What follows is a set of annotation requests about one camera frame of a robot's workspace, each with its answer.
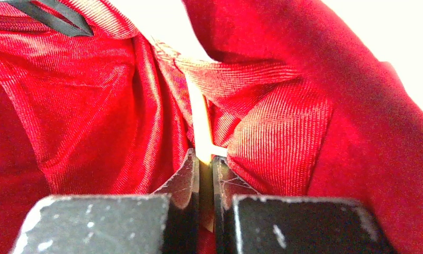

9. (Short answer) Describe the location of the red garment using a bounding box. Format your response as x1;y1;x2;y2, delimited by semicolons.
0;1;423;253

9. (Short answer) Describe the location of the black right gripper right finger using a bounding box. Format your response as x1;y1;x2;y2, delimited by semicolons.
212;156;394;253

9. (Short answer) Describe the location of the yellow wooden hanger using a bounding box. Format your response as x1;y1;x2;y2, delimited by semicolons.
186;77;228;232

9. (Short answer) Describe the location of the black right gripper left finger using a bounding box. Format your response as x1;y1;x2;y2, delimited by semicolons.
11;149;199;253

